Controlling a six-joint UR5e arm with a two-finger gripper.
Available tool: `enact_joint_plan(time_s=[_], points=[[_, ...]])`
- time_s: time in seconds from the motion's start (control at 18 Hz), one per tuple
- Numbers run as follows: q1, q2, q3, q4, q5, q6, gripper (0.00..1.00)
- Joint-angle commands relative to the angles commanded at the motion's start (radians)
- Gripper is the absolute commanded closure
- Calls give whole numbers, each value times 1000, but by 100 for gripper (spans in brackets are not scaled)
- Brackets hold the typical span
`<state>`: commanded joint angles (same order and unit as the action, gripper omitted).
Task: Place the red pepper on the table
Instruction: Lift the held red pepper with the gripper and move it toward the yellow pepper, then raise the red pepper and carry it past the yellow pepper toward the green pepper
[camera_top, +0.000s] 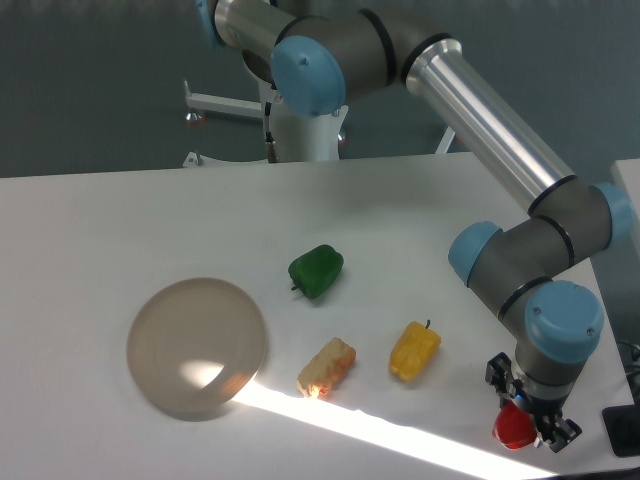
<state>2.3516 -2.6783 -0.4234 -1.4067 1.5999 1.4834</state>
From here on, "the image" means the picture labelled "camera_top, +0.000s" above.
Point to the green pepper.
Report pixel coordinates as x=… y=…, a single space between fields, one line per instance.
x=314 y=272

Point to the black box at edge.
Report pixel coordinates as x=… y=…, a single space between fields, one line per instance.
x=622 y=427

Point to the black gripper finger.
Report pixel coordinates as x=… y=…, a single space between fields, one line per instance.
x=555 y=432
x=498 y=375

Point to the yellow pepper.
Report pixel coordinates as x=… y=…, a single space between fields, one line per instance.
x=413 y=351

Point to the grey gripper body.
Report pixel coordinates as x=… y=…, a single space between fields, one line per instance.
x=534 y=397

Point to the red pepper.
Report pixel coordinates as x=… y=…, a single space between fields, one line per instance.
x=513 y=428

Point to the brown translucent plate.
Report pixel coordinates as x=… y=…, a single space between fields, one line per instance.
x=194 y=345

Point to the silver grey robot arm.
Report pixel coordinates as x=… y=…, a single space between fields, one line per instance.
x=312 y=68

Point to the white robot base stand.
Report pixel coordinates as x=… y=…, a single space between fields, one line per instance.
x=385 y=125

